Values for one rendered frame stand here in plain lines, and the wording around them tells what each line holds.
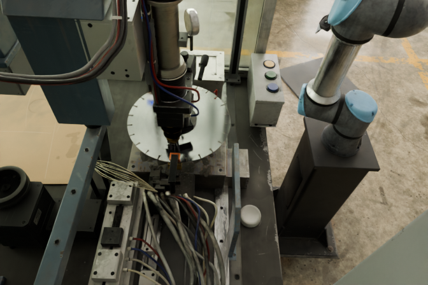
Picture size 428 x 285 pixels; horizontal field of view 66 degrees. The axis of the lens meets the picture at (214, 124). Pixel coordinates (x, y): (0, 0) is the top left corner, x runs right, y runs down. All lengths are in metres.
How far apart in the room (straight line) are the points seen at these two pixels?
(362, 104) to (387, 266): 1.03
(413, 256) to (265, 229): 0.94
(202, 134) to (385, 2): 0.60
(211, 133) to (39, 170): 0.62
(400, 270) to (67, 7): 0.50
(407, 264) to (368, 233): 1.94
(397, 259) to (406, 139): 2.48
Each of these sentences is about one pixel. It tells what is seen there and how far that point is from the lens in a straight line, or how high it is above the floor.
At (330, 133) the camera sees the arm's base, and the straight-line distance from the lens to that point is 1.32.
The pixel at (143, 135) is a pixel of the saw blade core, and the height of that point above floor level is 0.95.
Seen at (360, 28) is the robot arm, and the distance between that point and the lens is 0.93.
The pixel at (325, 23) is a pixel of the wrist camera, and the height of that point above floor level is 1.04.
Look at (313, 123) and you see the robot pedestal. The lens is 1.41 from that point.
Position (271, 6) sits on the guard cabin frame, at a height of 1.11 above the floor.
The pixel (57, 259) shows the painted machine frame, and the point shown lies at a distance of 0.80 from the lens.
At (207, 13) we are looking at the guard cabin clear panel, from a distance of 1.35.
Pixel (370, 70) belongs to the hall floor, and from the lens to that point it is 3.09.
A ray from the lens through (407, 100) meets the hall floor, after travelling 2.96.
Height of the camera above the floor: 1.76
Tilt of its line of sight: 50 degrees down
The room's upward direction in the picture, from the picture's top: 5 degrees clockwise
